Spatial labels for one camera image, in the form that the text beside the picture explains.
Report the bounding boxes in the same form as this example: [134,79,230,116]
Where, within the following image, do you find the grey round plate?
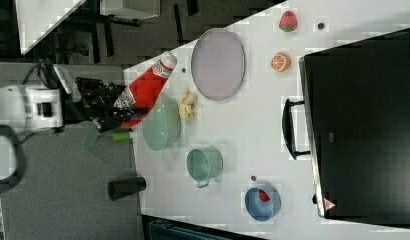
[191,28,245,101]

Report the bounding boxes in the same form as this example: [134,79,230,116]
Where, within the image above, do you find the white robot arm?
[0,78,130,194]

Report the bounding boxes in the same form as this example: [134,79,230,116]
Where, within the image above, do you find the red ketchup bottle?
[114,51,177,128]

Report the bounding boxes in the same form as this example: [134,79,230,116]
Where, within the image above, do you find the yellow banana bunch toy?
[179,88,198,120]

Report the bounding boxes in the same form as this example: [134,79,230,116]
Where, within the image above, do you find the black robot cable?
[22,59,61,88]

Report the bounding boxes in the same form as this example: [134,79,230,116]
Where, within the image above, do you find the red strawberry in bowl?
[259,190,270,202]

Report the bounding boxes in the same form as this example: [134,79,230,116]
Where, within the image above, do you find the blue bowl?
[244,184,281,222]

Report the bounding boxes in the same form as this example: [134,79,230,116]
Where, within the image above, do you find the orange slice toy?
[271,53,291,72]

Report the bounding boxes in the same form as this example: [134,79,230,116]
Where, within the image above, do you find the black oven door handle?
[282,99,310,160]

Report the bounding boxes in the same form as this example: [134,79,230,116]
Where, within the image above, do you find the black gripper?
[63,78,133,132]

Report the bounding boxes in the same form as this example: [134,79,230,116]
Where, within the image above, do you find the black toaster oven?
[299,29,410,229]

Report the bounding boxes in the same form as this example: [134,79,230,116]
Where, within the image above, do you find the green perforated colander basket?
[142,93,181,151]

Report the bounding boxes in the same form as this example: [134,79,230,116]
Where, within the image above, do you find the red strawberry toy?
[279,11,298,32]

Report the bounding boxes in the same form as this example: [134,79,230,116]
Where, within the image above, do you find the green mug with handle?
[186,146,223,188]

